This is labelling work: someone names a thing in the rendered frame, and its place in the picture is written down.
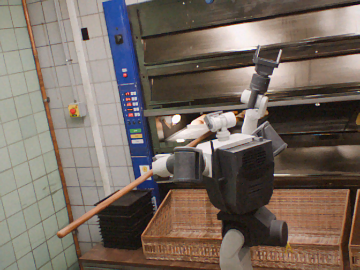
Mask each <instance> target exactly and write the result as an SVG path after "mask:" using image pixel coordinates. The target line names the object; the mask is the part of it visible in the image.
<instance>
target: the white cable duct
mask: <svg viewBox="0 0 360 270"><path fill-rule="evenodd" d="M66 3H67V9H68V12H69V17H70V23H71V28H72V33H73V38H74V43H75V47H76V52H77V57H78V63H79V68H80V73H81V78H82V84H83V87H84V92H85V98H86V103H87V108H88V113H89V118H90V122H91V127H92V132H93V137H94V142H95V148H96V153H97V158H98V162H99V167H100V172H101V177H102V183H103V188H104V193H105V197H107V196H108V195H110V194H111V189H110V184H109V178H108V173H107V168H106V163H105V159H104V154H103V149H102V144H101V138H100V133H99V127H98V122H97V119H96V113H95V108H94V103H93V98H92V92H91V87H90V84H89V78H88V73H87V67H86V62H85V57H84V52H83V47H82V43H81V38H80V32H79V27H78V22H77V16H76V11H75V8H74V2H73V0H66Z"/></svg>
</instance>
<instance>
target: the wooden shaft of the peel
mask: <svg viewBox="0 0 360 270"><path fill-rule="evenodd" d="M212 133H214V132H212V131H211V130H209V131H207V132H206V133H204V134H203V135H202V136H200V137H199V138H197V139H196V140H194V141H193V142H191V143H190V144H188V145H187V146H186V147H194V146H195V145H197V144H198V143H200V142H201V141H203V140H204V139H205V138H207V137H208V136H210V135H211V134H212ZM152 175H153V169H151V170H150V171H148V172H147V173H145V174H143V175H142V176H140V177H139V178H137V179H136V180H135V181H133V182H132V183H130V184H129V185H127V186H126V187H124V188H123V189H121V190H120V191H118V192H117V193H115V194H114V195H112V196H111V197H109V198H108V199H106V200H105V201H103V202H102V203H100V204H99V205H97V206H96V207H94V208H93V209H92V210H90V211H89V212H87V213H86V214H84V215H83V216H81V217H80V218H78V219H76V220H75V221H73V222H72V223H70V224H69V225H68V226H66V227H65V228H63V229H62V230H60V231H59V232H58V233H57V237H58V238H63V237H65V236H66V235H68V234H69V233H70V232H72V231H74V230H75V229H76V228H78V227H79V226H81V225H82V224H83V223H85V222H86V221H88V220H89V219H91V218H92V217H93V216H95V215H97V214H98V213H99V212H101V211H102V210H104V209H105V208H106V207H108V206H109V205H111V204H112V203H114V202H115V201H116V200H118V199H119V198H121V197H122V196H124V195H125V194H127V193H128V192H129V191H131V190H132V189H134V188H135V187H136V186H138V185H139V184H141V183H142V182H144V181H145V180H146V179H148V178H150V177H151V176H152Z"/></svg>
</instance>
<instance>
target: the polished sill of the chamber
mask: <svg viewBox="0 0 360 270"><path fill-rule="evenodd" d="M278 135H279V136H280V138H281V139H282V140H283V141H284V142H285V143H290V142H303V141H326V140H350V139H360V130H349V131H329V132H309V133H289V134H278ZM215 139H218V138H205V139H204V140H203V141H201V142H200V143H198V144H197V145H195V146H198V145H199V144H202V143H206V142H209V141H210V140H215ZM194 140H196V139H177V140H163V141H161V142H160V148H172V147H185V146H187V145H188V144H190V143H191V142H193V141H194ZM195 146H194V147H195Z"/></svg>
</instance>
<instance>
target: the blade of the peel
mask: <svg viewBox="0 0 360 270"><path fill-rule="evenodd" d="M272 113H273V112H271V113H268V115H267V116H265V117H264V118H262V119H261V120H259V121H258V122H257V125H259V124H261V123H262V122H263V121H264V120H265V119H266V118H268V117H269V116H270V115H271V114H272ZM243 124H244V122H236V125H235V126H243ZM198 128H207V125H206V124H198V125H191V124H189V125H187V129H198Z"/></svg>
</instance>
